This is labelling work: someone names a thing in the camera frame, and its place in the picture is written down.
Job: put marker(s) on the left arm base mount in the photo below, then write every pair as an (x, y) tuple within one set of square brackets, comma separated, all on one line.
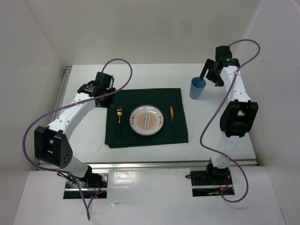
[(94, 187)]

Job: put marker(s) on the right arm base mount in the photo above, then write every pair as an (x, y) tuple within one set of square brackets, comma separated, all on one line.
[(202, 185)]

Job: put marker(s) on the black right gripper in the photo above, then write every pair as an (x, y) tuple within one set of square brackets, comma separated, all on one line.
[(209, 64)]

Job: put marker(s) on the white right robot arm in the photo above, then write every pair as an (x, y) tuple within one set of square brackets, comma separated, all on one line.
[(237, 118)]

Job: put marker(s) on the blue plastic cup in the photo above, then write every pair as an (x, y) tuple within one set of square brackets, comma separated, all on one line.
[(196, 87)]

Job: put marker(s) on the gold knife dark handle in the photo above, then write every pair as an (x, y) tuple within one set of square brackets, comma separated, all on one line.
[(172, 120)]

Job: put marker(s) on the gold fork dark handle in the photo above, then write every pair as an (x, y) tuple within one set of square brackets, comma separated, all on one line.
[(119, 113)]

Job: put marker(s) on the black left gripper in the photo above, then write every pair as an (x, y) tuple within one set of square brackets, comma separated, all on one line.
[(109, 103)]

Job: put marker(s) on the white plate orange sunburst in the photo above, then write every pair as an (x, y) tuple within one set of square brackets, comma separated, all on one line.
[(146, 120)]

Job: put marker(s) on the dark green cloth placemat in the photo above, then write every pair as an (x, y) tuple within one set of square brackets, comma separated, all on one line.
[(131, 99)]

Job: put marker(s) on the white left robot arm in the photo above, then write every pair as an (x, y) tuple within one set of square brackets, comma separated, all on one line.
[(51, 143)]

